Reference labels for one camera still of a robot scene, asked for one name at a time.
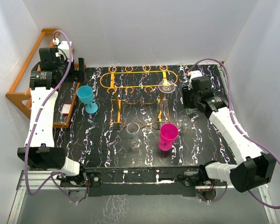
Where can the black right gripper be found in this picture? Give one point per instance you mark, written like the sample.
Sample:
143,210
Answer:
186,93

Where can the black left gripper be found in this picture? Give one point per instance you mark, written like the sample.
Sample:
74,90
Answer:
77,75

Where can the teal plastic wine glass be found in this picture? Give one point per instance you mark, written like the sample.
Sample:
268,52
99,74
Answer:
86,96

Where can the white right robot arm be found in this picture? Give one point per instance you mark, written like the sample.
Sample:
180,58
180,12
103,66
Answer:
253,167

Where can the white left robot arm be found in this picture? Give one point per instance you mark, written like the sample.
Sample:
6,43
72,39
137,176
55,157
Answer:
39,151

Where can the orange wooden shelf rack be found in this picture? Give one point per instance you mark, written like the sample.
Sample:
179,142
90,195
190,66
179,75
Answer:
19,93

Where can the magenta plastic wine glass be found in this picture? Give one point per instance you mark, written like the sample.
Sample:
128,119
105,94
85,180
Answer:
168,134

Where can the clear short wine glass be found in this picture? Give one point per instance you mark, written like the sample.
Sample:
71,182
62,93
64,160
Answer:
133,131

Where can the red and white eraser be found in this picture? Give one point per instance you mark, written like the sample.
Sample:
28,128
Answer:
65,109

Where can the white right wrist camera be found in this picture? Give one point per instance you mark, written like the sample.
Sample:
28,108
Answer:
191,75

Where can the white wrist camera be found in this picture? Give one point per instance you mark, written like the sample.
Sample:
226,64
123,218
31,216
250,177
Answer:
63,45
191,75

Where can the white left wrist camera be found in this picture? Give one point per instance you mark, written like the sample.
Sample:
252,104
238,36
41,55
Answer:
63,45

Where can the gold wire wine glass rack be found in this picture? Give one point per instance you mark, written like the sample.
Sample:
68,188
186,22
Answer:
130,87

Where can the aluminium base frame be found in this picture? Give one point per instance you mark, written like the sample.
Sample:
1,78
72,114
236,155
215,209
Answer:
134,196

